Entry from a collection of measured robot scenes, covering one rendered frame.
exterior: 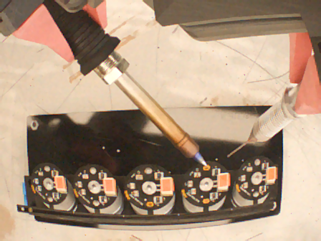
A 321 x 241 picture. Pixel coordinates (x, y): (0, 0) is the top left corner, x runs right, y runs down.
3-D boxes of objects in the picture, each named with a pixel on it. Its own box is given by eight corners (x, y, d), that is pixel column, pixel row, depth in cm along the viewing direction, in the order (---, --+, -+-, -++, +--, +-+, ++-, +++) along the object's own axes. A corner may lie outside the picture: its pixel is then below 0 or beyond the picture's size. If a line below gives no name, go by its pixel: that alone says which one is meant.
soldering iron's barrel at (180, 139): (199, 141, 44) (109, 49, 42) (210, 143, 42) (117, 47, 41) (178, 163, 43) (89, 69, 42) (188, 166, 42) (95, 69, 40)
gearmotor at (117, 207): (82, 181, 48) (71, 163, 43) (123, 183, 48) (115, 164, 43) (87, 219, 47) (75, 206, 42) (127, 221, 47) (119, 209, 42)
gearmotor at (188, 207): (181, 181, 48) (181, 162, 43) (225, 178, 48) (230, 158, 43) (182, 220, 47) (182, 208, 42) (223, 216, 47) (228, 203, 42)
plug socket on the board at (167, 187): (155, 180, 43) (155, 177, 42) (173, 179, 43) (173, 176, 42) (156, 195, 43) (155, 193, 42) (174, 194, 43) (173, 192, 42)
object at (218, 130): (37, 223, 48) (34, 220, 47) (29, 120, 50) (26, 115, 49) (278, 216, 48) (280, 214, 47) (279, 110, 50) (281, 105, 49)
